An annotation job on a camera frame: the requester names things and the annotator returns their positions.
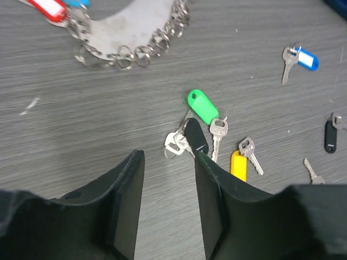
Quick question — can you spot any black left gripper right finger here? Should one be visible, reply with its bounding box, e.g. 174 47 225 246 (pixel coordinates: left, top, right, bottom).
195 153 346 259

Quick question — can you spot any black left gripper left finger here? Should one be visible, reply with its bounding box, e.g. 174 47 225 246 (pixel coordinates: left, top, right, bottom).
1 150 145 259

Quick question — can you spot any black key tag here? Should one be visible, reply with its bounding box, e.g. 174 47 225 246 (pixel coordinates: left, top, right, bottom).
184 118 209 155
324 120 337 154

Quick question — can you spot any silver key with ring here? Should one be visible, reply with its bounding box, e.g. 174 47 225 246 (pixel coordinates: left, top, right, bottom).
164 110 195 159

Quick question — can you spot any metal crescent keyring holder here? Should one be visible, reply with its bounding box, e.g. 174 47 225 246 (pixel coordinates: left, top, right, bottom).
67 1 190 70

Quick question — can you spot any yellow key tag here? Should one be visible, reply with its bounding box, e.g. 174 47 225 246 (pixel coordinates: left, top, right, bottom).
230 150 247 182

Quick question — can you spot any silver key by yellow tag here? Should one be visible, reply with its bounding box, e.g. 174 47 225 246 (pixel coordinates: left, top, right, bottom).
239 137 264 176

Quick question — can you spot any loose silver key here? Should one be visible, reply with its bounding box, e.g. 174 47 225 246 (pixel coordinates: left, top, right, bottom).
303 158 325 185

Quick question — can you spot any silver key by green tag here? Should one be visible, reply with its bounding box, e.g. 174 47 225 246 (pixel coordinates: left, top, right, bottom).
210 118 228 163

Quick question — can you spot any green key tag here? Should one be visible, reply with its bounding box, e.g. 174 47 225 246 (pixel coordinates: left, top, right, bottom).
187 89 219 125

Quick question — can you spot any silver key by blue tag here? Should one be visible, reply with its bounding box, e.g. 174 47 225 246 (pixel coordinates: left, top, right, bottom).
281 47 299 85

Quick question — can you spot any blue key tag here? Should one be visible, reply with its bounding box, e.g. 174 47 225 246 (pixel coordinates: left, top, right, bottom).
294 47 319 71

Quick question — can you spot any red key tag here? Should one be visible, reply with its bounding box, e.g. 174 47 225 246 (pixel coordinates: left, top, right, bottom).
28 0 67 23

